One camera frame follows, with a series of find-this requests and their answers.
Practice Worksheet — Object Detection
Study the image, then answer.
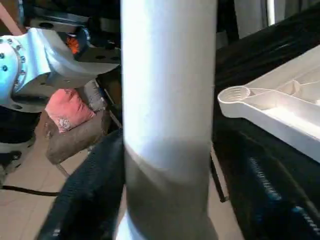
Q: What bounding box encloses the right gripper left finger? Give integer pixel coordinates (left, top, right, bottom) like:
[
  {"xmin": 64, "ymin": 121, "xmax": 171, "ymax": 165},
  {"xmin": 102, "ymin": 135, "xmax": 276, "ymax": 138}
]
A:
[{"xmin": 36, "ymin": 128, "xmax": 127, "ymax": 240}]

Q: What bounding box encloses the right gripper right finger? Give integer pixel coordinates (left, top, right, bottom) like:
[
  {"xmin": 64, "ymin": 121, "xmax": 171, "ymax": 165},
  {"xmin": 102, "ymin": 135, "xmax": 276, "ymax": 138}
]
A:
[{"xmin": 220, "ymin": 150, "xmax": 320, "ymax": 240}]

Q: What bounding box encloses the white plastic table top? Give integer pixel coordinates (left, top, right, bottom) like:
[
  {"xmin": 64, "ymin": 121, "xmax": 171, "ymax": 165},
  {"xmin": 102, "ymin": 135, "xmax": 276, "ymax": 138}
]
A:
[{"xmin": 217, "ymin": 44, "xmax": 320, "ymax": 165}]

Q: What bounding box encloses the white plastic table leg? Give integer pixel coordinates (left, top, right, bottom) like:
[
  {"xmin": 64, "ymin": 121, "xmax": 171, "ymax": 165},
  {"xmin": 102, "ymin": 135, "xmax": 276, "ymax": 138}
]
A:
[{"xmin": 114, "ymin": 0, "xmax": 219, "ymax": 240}]

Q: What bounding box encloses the brown stool seat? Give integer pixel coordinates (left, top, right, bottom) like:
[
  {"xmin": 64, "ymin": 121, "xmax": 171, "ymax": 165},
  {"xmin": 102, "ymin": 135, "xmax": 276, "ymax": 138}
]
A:
[{"xmin": 44, "ymin": 107, "xmax": 115, "ymax": 166}]

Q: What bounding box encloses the black stand leg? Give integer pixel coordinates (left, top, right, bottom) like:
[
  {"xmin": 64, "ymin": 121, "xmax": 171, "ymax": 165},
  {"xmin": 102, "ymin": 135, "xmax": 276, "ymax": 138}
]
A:
[{"xmin": 209, "ymin": 154, "xmax": 230, "ymax": 204}]

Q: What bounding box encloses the pink cloth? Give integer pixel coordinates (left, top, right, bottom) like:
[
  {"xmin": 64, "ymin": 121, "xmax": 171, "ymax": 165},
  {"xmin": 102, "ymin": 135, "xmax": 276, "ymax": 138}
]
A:
[{"xmin": 44, "ymin": 88, "xmax": 97, "ymax": 134}]

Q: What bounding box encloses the black floor cable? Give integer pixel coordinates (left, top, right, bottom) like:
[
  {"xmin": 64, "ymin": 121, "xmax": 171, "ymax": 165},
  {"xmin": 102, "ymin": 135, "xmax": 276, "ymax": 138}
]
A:
[{"xmin": 0, "ymin": 184, "xmax": 57, "ymax": 198}]

